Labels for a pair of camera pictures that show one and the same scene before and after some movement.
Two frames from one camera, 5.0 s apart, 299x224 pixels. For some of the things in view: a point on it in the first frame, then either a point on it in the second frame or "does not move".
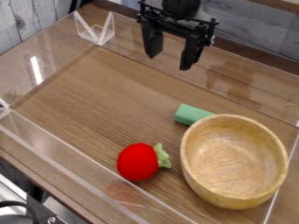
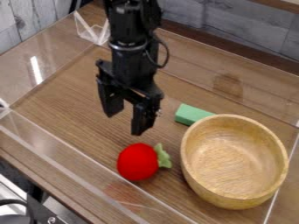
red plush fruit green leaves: x=140 y=159 does not move
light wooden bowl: x=233 y=160 does not move
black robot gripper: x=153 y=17 -> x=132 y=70
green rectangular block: x=188 y=115 does not move
